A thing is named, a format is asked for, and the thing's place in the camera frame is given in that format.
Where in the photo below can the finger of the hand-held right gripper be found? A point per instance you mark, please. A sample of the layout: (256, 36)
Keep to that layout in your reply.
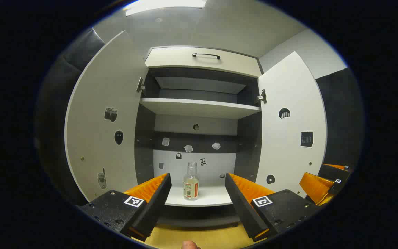
(333, 172)
(314, 186)

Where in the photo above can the white and grey cabinet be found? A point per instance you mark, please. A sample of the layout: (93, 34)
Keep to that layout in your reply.
(195, 169)

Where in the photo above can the metal door hinge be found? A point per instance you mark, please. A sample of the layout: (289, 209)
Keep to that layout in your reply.
(140, 85)
(262, 97)

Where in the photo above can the white drawer front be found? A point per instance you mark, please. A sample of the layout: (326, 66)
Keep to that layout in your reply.
(185, 62)

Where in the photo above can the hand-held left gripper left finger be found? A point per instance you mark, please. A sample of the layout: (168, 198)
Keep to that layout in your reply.
(155, 200)

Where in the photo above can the ceiling light panel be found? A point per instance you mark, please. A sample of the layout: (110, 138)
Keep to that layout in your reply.
(164, 5)

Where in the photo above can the white cabinet shelf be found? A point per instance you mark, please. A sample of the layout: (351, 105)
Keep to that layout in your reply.
(199, 108)

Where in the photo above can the black backdrop cloth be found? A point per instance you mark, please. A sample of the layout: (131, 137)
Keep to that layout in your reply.
(342, 114)
(55, 103)

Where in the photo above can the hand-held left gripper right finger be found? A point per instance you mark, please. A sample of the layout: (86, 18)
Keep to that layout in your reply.
(242, 204)

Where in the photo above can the cabinet door with camera sticker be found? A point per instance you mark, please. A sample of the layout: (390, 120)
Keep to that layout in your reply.
(102, 86)

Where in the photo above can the cabinet door with cat sticker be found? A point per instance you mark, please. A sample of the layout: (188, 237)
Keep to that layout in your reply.
(288, 90)

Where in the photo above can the clear glass bottle red label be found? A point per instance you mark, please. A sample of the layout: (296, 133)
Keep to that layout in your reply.
(191, 185)

